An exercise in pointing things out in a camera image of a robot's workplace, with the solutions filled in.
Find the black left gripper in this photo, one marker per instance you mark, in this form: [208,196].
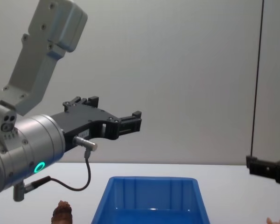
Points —
[88,116]

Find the small pink toy figure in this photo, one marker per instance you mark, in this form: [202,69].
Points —
[275,221]

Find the blue plastic bin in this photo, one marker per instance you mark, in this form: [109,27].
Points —
[151,203]

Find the brown toy figure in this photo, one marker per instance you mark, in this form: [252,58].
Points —
[62,213]

